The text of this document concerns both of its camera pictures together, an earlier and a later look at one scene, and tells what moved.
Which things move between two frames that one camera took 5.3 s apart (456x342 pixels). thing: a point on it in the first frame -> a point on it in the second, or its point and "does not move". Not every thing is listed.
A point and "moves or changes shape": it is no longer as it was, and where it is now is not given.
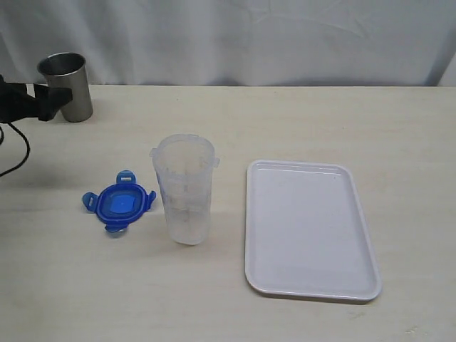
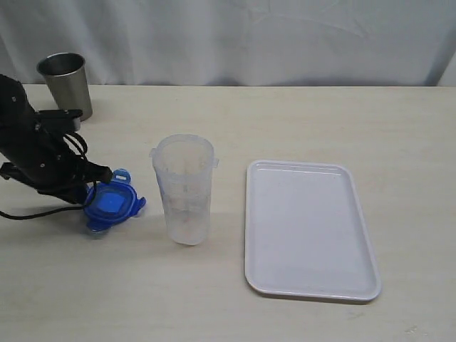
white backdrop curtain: (234, 43) does not move
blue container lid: (121, 204) moves or changes shape
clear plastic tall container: (184, 167) does not move
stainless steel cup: (69, 70) does not move
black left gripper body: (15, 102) -> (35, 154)
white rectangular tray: (306, 232) does not move
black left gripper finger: (50, 100) -> (75, 194)
